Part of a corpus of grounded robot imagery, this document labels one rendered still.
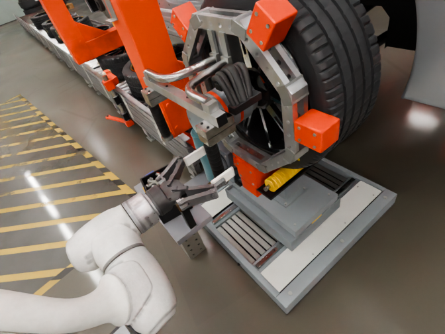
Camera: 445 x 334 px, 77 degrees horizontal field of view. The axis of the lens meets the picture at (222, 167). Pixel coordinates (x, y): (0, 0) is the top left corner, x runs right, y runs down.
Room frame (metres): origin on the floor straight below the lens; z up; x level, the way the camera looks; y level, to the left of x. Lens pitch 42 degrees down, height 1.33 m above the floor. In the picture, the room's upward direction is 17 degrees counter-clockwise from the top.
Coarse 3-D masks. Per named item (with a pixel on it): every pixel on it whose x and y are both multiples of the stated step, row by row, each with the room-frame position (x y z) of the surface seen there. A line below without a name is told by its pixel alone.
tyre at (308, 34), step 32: (224, 0) 0.91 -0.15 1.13; (256, 0) 0.79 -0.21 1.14; (288, 0) 0.74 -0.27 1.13; (320, 0) 0.74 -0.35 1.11; (352, 0) 0.75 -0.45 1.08; (288, 32) 0.70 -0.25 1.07; (320, 32) 0.66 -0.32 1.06; (352, 32) 0.69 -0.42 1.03; (320, 64) 0.62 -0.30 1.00; (352, 64) 0.64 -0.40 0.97; (320, 96) 0.61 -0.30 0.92; (352, 96) 0.62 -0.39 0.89; (352, 128) 0.66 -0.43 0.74
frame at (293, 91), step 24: (192, 24) 0.94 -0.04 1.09; (216, 24) 0.83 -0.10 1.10; (240, 24) 0.73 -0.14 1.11; (192, 48) 0.99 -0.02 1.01; (264, 72) 0.67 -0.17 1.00; (288, 72) 0.65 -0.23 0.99; (288, 96) 0.60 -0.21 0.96; (288, 120) 0.61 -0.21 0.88; (240, 144) 0.92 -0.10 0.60; (288, 144) 0.61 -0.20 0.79; (264, 168) 0.72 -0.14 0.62
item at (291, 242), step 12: (240, 180) 1.14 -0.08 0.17; (228, 192) 1.08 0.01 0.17; (240, 204) 0.99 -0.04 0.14; (252, 204) 0.96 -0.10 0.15; (336, 204) 0.81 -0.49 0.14; (252, 216) 0.91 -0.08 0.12; (264, 216) 0.87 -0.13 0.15; (324, 216) 0.77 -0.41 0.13; (264, 228) 0.83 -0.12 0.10; (276, 228) 0.78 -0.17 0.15; (312, 228) 0.73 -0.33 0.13; (288, 240) 0.69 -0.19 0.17; (300, 240) 0.69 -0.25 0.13
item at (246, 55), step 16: (208, 48) 1.06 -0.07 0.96; (240, 48) 1.15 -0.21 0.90; (256, 64) 0.89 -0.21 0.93; (256, 80) 0.93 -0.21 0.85; (272, 96) 0.81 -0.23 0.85; (256, 112) 1.04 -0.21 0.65; (272, 112) 0.81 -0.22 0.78; (240, 128) 0.97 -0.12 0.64; (256, 128) 0.96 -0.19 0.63; (272, 128) 0.94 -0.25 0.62; (272, 144) 0.83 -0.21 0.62
